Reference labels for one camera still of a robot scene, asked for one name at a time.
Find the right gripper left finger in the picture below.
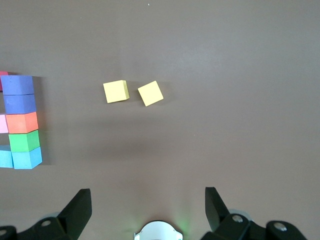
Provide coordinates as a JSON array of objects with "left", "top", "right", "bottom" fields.
[{"left": 0, "top": 188, "right": 93, "bottom": 240}]

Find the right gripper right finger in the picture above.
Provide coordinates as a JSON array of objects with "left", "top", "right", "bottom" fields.
[{"left": 201, "top": 186, "right": 307, "bottom": 240}]

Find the blue foam cube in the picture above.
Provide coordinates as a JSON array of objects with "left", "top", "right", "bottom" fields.
[
  {"left": 11, "top": 146, "right": 43, "bottom": 170},
  {"left": 0, "top": 145, "right": 14, "bottom": 169}
]

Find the green foam cube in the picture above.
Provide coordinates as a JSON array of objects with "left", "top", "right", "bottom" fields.
[{"left": 8, "top": 129, "right": 41, "bottom": 153}]

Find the orange foam cube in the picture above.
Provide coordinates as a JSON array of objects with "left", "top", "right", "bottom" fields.
[{"left": 5, "top": 111, "right": 40, "bottom": 135}]

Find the light pink foam cube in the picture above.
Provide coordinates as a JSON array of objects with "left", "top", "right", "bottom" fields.
[{"left": 0, "top": 114, "right": 9, "bottom": 134}]

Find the purple foam cube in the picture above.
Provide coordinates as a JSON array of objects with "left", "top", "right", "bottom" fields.
[
  {"left": 3, "top": 93, "right": 38, "bottom": 115},
  {"left": 0, "top": 75, "right": 35, "bottom": 96}
]

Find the red foam cube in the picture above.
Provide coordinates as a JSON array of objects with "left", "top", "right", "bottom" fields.
[{"left": 0, "top": 71, "right": 16, "bottom": 92}]

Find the yellow foam cube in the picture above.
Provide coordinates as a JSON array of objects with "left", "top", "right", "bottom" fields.
[
  {"left": 137, "top": 80, "right": 164, "bottom": 108},
  {"left": 102, "top": 79, "right": 130, "bottom": 104}
]

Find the brown table mat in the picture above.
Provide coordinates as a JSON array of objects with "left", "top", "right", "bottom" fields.
[{"left": 0, "top": 0, "right": 320, "bottom": 240}]

